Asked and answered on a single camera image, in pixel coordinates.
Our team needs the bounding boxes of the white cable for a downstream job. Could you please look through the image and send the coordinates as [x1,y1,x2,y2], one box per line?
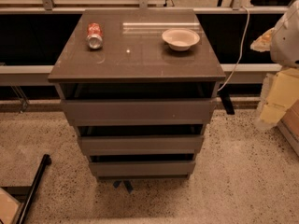
[217,6,251,92]

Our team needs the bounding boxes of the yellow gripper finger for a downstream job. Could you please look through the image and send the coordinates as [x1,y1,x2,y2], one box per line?
[254,68,299,130]
[250,28,274,52]

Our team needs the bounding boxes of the blue floor tape marker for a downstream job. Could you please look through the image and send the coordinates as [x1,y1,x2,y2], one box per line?
[112,179,135,194]

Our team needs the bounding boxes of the black pole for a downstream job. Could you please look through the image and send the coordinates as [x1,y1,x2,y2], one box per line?
[16,154,51,224]

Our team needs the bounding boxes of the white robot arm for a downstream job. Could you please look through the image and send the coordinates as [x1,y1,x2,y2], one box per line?
[250,1,299,130]

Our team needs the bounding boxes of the red soda can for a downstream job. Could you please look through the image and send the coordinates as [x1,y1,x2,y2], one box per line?
[86,22,103,49]

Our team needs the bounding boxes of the grey top drawer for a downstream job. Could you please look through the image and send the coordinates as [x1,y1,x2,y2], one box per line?
[61,99,216,126]

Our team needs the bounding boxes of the grey drawer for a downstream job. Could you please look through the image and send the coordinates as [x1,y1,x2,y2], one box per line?
[78,135,204,156]
[61,99,216,126]
[89,161,195,177]

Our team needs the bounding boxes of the white bowl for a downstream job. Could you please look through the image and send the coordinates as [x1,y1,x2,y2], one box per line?
[162,28,200,51]

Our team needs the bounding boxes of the grey middle drawer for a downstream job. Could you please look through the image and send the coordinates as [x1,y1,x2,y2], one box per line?
[78,135,204,156]

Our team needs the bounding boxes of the grey bottom drawer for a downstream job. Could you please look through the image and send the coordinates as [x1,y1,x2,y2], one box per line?
[89,161,195,177]

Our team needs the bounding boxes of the grey drawer cabinet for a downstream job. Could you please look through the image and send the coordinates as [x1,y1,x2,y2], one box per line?
[49,9,225,180]

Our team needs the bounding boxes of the cardboard box at corner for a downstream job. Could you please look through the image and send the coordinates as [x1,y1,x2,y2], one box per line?
[0,188,21,224]

